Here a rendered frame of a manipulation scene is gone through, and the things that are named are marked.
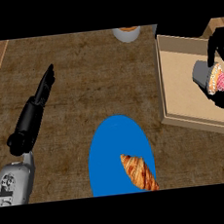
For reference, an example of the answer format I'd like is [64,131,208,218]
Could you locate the grey cup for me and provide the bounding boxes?
[111,25,143,45]

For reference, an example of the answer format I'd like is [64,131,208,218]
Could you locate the blue plate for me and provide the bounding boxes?
[84,111,159,199]

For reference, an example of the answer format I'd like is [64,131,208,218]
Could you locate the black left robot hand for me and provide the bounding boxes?
[0,63,64,158]

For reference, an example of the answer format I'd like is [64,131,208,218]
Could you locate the cardboard box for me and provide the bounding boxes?
[151,17,224,145]

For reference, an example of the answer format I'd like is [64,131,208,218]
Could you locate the brown croissant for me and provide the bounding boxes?
[120,150,161,195]

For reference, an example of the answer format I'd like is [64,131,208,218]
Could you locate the pink frosted cupcake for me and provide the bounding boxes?
[190,57,224,97]

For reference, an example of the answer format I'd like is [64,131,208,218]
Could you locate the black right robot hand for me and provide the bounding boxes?
[195,27,224,112]

